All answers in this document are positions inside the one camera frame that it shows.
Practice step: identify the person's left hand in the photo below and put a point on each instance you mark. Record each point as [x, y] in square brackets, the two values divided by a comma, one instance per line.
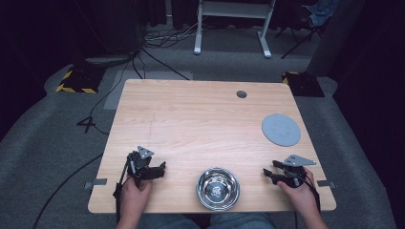
[133, 198]

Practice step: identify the white metal desk frame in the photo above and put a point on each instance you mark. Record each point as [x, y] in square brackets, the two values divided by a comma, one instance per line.
[234, 9]

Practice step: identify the blue cloth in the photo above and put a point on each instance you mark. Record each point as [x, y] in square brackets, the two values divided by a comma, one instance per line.
[321, 11]

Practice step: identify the person's right hand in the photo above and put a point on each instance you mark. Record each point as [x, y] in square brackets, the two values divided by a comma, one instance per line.
[297, 197]

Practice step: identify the shiny steel bowl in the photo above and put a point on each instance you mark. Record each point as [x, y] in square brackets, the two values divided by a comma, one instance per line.
[218, 189]

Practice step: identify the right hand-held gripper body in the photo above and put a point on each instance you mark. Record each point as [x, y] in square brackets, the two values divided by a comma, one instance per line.
[295, 170]

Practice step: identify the grey round disc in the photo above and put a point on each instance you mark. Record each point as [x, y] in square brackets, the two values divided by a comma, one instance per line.
[281, 129]

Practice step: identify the black yellow-striped base plate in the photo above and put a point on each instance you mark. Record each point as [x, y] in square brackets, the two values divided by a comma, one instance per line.
[81, 79]
[304, 84]

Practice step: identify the black folding chair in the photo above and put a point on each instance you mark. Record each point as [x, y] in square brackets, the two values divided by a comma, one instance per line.
[305, 30]

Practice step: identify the grey tape strip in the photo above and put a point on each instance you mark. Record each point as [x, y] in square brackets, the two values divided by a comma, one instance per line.
[97, 183]
[326, 183]

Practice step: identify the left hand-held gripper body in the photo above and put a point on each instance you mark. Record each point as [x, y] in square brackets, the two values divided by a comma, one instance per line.
[140, 162]

